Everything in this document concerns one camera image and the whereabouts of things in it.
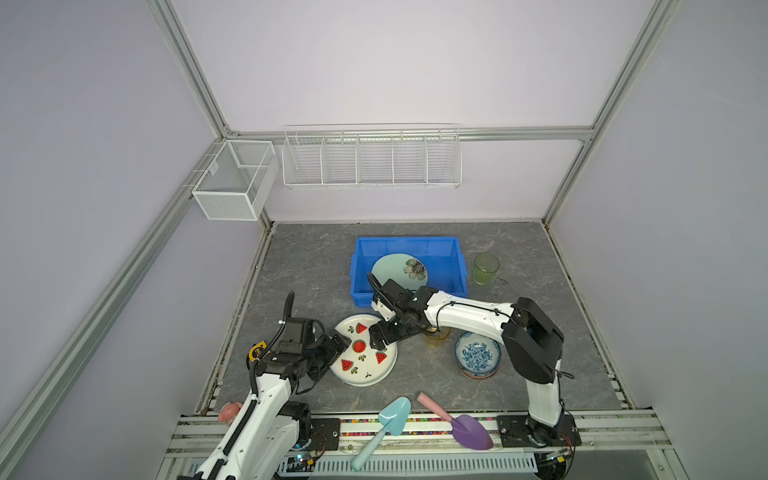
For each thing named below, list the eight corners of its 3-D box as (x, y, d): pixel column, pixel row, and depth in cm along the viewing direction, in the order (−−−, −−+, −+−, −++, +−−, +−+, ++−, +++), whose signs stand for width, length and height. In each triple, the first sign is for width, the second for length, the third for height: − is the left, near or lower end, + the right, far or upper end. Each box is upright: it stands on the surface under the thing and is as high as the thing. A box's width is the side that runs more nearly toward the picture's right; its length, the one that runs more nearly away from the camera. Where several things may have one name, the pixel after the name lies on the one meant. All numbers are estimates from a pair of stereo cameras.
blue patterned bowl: (452, 383, 84) (458, 371, 75) (448, 346, 90) (453, 331, 82) (494, 383, 83) (505, 371, 75) (487, 346, 90) (496, 331, 82)
